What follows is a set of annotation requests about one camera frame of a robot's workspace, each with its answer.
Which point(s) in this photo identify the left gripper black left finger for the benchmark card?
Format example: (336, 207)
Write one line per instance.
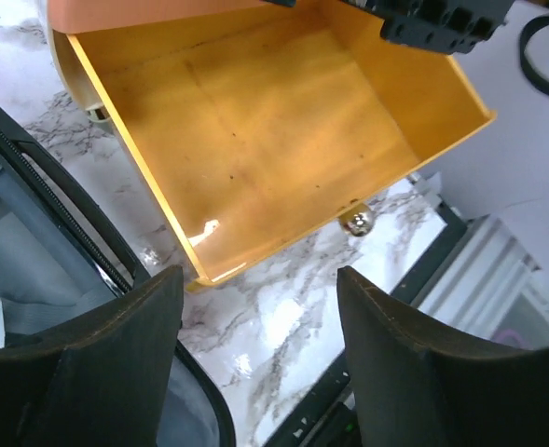
(96, 380)

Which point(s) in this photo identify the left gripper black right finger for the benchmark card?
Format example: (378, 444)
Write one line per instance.
(491, 394)

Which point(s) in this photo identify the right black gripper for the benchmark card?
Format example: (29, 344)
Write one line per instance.
(441, 27)

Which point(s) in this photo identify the pink and teal kids suitcase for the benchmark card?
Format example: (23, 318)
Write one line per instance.
(61, 257)

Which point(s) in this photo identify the yellow drawer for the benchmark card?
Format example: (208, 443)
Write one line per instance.
(254, 127)

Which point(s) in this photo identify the aluminium frame rail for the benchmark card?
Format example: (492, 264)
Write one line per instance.
(488, 287)

